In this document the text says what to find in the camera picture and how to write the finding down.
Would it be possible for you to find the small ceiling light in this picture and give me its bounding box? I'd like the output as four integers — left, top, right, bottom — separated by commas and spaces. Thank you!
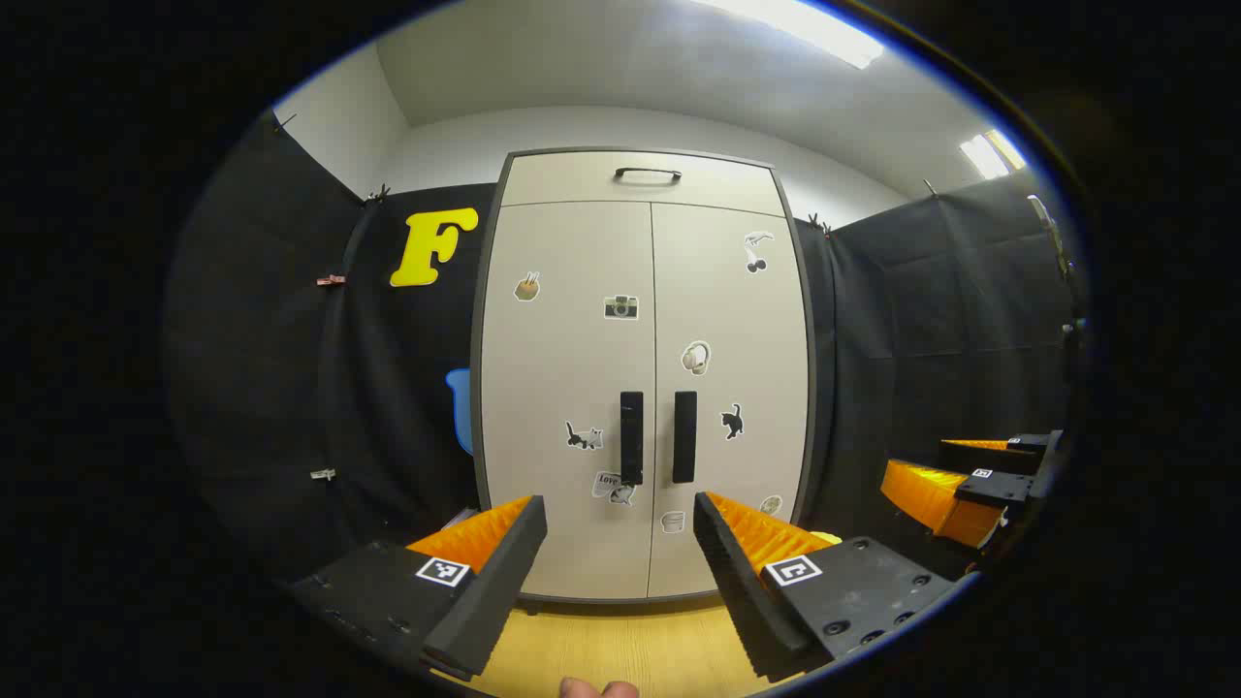
960, 129, 1027, 180

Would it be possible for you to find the black door handle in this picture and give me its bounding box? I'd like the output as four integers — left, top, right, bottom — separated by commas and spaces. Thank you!
620, 391, 645, 486
673, 391, 698, 484

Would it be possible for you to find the beige cabinet flap panel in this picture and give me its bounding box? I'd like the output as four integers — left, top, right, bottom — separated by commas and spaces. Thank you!
499, 152, 786, 218

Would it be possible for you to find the beige cabinet door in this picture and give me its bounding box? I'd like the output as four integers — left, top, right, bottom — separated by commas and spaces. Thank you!
648, 204, 811, 597
480, 201, 655, 600

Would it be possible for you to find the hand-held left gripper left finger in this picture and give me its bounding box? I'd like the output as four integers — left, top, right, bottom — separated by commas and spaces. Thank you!
289, 494, 549, 682

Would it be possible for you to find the black backdrop cloth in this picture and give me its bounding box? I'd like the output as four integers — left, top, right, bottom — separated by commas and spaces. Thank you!
165, 111, 1082, 583

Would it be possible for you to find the beige double-door shoe cabinet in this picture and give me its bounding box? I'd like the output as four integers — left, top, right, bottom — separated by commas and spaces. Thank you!
470, 147, 817, 614

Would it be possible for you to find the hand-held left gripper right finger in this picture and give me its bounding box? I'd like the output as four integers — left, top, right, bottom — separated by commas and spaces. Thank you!
692, 491, 965, 683

